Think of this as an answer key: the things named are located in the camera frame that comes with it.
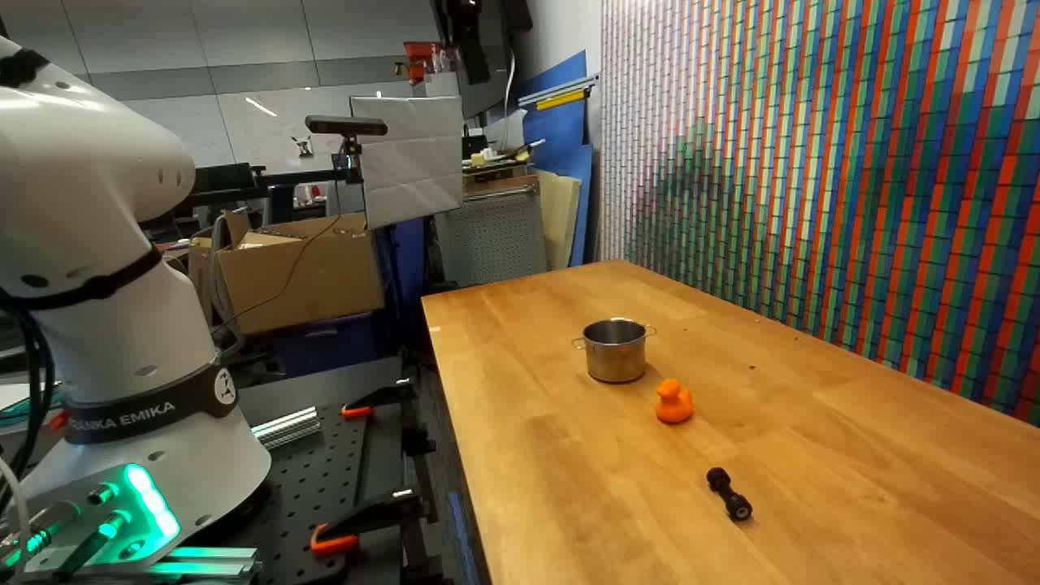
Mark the silver aluminium extrusion bar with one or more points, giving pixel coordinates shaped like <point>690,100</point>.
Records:
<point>289,427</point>

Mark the brown cardboard box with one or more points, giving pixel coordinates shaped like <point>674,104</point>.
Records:
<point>293,277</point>

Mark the black camera on stand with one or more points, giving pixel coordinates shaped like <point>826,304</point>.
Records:
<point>347,126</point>

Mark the small black dumbbell-shaped object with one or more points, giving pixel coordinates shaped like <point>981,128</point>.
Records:
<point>733,494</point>

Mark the small steel pot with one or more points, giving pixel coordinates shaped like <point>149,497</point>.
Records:
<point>615,353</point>

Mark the beige foam board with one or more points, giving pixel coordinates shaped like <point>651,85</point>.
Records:
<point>558,217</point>

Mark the aluminium base rail, green light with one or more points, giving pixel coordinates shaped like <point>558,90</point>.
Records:
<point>133,539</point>

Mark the white flat panel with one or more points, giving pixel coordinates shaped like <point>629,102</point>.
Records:
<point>410,156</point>

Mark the orange rubber duck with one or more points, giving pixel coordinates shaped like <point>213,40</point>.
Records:
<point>674,404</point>

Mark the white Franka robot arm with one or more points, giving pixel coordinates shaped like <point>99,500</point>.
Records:
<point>99,217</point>

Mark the blue foam board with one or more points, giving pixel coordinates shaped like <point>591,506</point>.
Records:
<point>564,131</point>

